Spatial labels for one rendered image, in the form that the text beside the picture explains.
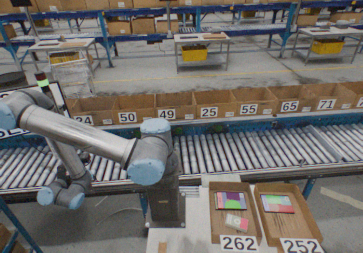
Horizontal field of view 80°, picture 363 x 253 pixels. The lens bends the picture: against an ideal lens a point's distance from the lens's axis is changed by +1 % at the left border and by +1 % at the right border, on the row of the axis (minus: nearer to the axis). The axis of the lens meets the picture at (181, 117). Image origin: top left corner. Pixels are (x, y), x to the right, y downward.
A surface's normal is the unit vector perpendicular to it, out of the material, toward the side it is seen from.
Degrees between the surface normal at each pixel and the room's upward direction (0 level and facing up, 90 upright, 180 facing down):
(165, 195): 90
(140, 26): 88
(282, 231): 3
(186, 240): 0
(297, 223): 1
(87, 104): 90
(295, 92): 90
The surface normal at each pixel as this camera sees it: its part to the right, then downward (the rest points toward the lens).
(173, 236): -0.03, -0.83
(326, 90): 0.07, 0.55
